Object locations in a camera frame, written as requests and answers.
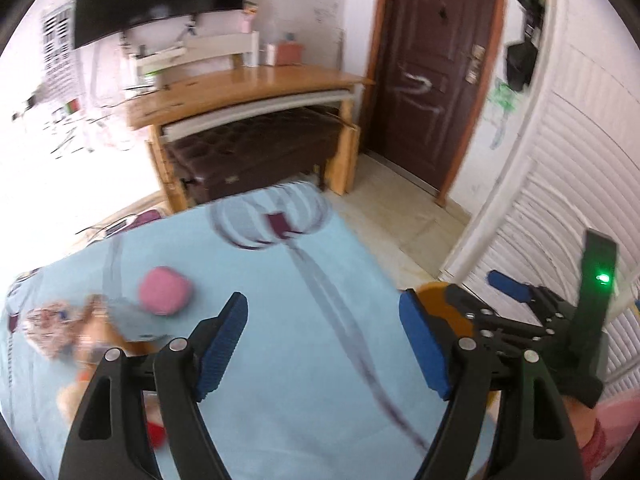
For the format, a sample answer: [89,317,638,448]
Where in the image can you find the pink rounded soft lump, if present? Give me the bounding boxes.
[138,267,193,317]

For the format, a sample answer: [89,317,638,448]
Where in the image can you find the person's right forearm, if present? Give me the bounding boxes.
[567,397,608,466]

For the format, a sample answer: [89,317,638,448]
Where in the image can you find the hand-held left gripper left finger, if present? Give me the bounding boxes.
[57,291,249,480]

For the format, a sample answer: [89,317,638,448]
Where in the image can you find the light blue printed bed sheet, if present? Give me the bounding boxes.
[0,182,501,480]

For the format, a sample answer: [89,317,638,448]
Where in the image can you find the brown tufted leather bench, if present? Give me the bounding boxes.
[164,107,346,206]

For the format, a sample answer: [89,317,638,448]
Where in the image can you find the red and white packet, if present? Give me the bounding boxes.
[144,400,170,450]

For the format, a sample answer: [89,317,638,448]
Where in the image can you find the pink box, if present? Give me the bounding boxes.
[276,41,304,67]

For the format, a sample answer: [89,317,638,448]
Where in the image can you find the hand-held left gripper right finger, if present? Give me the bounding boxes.
[399,289,586,480]

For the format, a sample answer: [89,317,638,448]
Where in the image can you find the pink cloth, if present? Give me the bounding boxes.
[582,392,640,480]

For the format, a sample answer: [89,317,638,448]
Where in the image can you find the pale orange scrap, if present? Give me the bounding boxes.
[56,372,93,423]

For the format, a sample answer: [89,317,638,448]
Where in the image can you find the white wooden chair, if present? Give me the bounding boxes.
[134,31,262,81]

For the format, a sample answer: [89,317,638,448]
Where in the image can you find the wooden desk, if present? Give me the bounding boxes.
[125,65,376,213]

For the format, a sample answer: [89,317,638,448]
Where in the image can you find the white louvered wardrobe door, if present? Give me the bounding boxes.
[440,0,640,401]

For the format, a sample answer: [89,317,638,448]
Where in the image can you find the eye chart poster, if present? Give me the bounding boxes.
[40,5,83,106]

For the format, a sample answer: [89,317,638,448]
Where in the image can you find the patterned crumpled wrapper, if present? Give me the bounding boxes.
[22,300,78,363]

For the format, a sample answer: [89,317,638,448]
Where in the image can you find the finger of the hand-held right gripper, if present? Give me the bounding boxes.
[487,270,573,333]
[447,285,548,356]

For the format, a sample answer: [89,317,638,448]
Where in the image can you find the brown crumpled paper wrapper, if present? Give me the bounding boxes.
[75,294,168,361]

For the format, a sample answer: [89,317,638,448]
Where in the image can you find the brown entrance door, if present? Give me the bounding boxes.
[361,0,508,207]

